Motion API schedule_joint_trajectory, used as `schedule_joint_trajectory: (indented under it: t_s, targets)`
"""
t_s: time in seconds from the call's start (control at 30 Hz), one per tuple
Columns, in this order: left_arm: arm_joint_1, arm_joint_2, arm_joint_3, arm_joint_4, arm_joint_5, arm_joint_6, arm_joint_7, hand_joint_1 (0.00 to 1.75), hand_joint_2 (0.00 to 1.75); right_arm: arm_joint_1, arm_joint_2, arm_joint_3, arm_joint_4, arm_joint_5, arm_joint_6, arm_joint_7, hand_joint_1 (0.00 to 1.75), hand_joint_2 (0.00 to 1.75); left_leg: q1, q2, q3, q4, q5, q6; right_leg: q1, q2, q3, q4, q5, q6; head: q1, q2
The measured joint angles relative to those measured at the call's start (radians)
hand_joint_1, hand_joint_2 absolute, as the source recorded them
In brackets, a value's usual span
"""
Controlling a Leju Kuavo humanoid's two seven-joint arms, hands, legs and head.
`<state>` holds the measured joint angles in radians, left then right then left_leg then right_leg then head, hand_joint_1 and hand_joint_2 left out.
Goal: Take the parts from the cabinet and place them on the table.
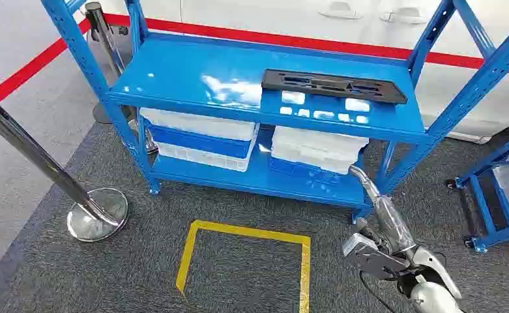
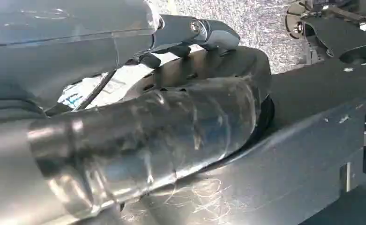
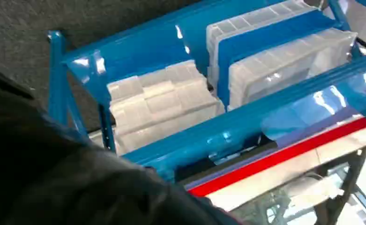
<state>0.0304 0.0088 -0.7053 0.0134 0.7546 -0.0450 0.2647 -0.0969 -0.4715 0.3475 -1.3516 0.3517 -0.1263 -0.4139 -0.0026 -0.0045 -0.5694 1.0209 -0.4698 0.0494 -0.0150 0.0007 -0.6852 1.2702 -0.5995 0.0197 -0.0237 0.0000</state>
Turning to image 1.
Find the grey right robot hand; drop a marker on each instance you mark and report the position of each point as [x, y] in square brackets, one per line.
[392, 224]

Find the black plastic panel part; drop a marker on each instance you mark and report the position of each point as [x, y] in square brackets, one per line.
[332, 86]

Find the blue metal cart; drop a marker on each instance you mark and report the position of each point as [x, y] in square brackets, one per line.
[481, 203]

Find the yellow floor tape square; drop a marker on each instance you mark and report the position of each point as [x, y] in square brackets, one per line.
[245, 232]

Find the blue plastic crate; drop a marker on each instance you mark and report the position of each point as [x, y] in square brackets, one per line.
[198, 146]

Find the red stanchion barrier belt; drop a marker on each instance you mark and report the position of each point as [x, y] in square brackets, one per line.
[280, 40]
[38, 58]

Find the blue metal shelf rack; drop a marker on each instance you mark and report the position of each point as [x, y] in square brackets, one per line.
[185, 73]

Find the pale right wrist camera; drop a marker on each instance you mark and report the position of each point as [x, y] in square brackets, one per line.
[366, 255]

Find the chrome stanchion post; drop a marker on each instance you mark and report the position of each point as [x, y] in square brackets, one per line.
[29, 147]
[102, 30]

